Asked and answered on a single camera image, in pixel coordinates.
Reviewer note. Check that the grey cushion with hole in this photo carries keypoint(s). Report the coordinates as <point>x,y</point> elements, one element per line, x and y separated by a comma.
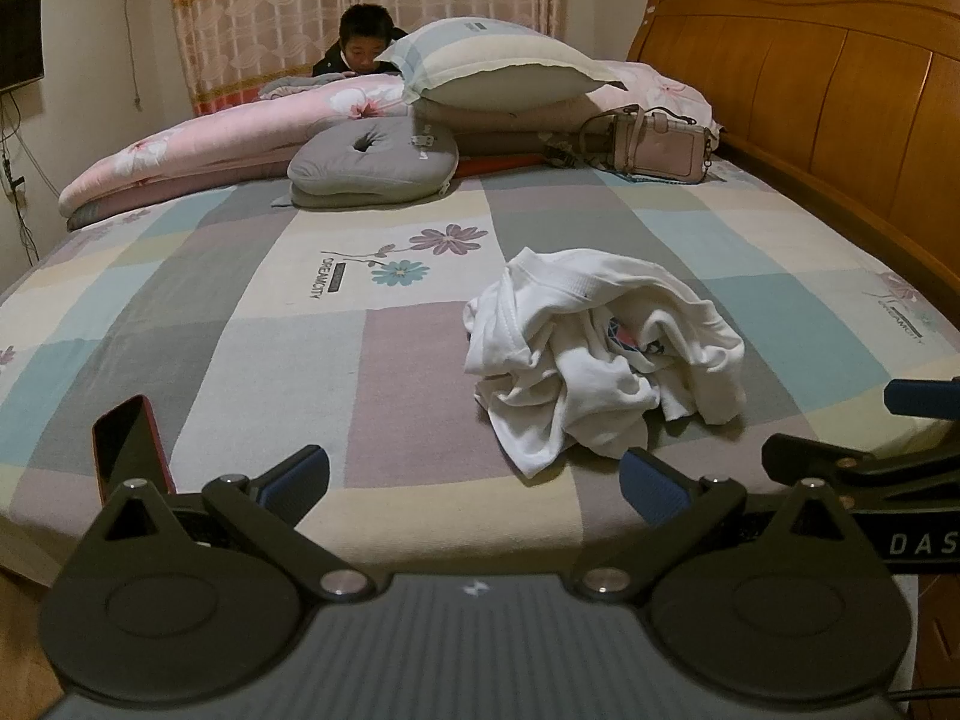
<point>360,165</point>

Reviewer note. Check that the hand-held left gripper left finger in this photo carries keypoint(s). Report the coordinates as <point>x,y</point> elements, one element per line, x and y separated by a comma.
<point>296,478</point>

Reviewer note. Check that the wooden headboard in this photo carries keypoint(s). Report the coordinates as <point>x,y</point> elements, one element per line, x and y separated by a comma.
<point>825,60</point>

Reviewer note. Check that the red phone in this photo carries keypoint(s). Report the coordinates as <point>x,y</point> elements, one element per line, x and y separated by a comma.
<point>124,442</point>

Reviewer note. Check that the orange cloth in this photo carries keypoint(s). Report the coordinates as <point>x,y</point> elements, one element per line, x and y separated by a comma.
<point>495,163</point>

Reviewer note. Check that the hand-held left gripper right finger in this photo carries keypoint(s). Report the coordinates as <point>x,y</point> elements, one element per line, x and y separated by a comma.
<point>651,489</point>

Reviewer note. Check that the white printed sweatshirt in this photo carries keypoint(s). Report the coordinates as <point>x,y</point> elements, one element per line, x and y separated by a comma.
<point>570,360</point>

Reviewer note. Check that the pink handbag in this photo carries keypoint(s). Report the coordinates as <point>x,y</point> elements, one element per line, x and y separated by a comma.
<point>660,146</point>

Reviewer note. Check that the pink floral quilt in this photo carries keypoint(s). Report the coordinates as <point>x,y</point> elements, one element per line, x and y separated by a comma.
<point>225,135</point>

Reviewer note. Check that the orange patterned curtain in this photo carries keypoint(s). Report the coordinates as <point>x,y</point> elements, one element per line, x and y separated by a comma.
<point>262,7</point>

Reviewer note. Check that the black television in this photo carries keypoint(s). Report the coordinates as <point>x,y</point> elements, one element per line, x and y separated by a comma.
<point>19,41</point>

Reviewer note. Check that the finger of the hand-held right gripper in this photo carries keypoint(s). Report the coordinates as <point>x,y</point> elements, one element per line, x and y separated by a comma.
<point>817,461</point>
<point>926,397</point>

